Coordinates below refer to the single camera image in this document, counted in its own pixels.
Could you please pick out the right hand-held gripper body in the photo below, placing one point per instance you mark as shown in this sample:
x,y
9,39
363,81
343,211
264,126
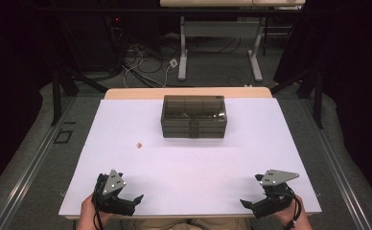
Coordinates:
x,y
276,196

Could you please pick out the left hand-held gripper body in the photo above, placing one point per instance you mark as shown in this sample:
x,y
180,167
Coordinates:
x,y
110,191

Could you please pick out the small tan trinket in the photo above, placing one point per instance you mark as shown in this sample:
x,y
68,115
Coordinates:
x,y
139,145

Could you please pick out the smoky plastic drawer box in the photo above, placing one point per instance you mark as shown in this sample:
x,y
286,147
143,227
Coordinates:
x,y
193,107

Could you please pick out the person's right hand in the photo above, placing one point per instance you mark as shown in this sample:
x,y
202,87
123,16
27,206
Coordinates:
x,y
286,215

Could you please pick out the person's left hand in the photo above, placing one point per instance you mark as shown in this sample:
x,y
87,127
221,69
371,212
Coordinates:
x,y
86,209

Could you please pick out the black wristband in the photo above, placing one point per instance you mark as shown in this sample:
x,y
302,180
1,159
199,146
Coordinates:
x,y
290,224

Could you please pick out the person's tan pants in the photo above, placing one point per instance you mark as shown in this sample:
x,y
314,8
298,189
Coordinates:
x,y
190,224

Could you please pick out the white table mat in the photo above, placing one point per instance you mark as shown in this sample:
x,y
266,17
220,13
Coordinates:
x,y
190,172

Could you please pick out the black metal stand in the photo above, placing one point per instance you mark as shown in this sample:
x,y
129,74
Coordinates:
x,y
57,96
317,102

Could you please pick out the white plug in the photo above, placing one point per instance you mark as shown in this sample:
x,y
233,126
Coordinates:
x,y
173,63

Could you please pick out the power strip with red light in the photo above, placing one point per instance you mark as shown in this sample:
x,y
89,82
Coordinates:
x,y
116,20

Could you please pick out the white desk with legs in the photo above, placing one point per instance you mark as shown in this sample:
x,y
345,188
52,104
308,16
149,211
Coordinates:
x,y
219,28

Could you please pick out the black metal crossbar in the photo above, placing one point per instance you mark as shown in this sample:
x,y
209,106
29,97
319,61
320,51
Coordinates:
x,y
110,11

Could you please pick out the aluminium floor rail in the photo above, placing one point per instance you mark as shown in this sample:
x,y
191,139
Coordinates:
x,y
30,166
337,172

